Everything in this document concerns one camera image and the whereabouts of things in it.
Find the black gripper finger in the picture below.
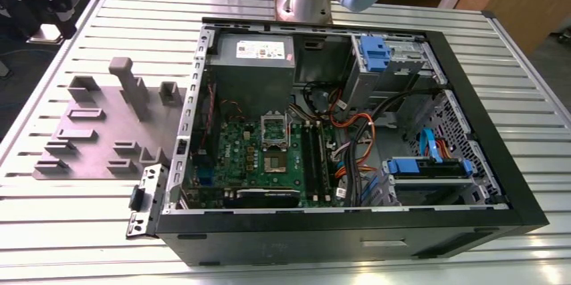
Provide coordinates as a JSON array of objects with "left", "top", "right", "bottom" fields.
[{"left": 55, "top": 10, "right": 77, "bottom": 39}]

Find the CPU socket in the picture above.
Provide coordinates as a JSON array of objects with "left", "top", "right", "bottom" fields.
[{"left": 262, "top": 152, "right": 292, "bottom": 175}]

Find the grey parts rack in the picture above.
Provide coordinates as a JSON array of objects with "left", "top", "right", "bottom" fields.
[{"left": 31, "top": 56, "right": 188, "bottom": 181}]

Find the grey power supply unit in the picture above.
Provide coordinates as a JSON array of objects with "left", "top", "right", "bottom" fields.
[{"left": 206, "top": 32, "right": 299, "bottom": 122}]

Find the green motherboard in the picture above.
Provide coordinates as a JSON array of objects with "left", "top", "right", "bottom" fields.
[{"left": 181, "top": 110, "right": 346, "bottom": 209}]

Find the black graphics card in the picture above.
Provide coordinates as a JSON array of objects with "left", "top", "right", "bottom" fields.
[{"left": 222, "top": 186, "right": 302, "bottom": 209}]

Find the silver drive cage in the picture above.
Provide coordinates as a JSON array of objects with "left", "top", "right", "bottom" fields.
[{"left": 346, "top": 32, "right": 443, "bottom": 114}]

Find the blue plastic drive carrier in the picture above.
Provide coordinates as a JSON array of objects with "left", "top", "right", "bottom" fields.
[{"left": 359, "top": 35, "right": 394, "bottom": 74}]

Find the black PC case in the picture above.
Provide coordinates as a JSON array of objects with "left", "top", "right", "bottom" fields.
[{"left": 153, "top": 15, "right": 551, "bottom": 268}]

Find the hard disk in blue carrier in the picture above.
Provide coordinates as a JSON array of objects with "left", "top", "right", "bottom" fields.
[{"left": 384, "top": 157, "right": 475, "bottom": 179}]

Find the silver disk bay cage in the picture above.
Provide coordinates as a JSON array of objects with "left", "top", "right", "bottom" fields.
[{"left": 360, "top": 161, "right": 512, "bottom": 208}]

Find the silver hinged slot bracket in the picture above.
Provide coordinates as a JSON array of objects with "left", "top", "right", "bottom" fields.
[{"left": 125, "top": 163, "right": 169, "bottom": 240}]

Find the orange wire bundle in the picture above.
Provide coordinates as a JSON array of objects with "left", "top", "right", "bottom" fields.
[{"left": 328, "top": 113, "right": 379, "bottom": 181}]

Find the thick black cable bundle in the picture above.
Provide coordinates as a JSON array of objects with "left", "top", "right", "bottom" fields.
[{"left": 343, "top": 86, "right": 440, "bottom": 208}]

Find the blue flat wire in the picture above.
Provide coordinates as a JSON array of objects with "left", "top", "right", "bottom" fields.
[{"left": 419, "top": 128, "right": 443, "bottom": 165}]

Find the multicoloured disk power wire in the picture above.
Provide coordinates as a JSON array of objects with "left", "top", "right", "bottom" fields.
[{"left": 435, "top": 137, "right": 460, "bottom": 165}]

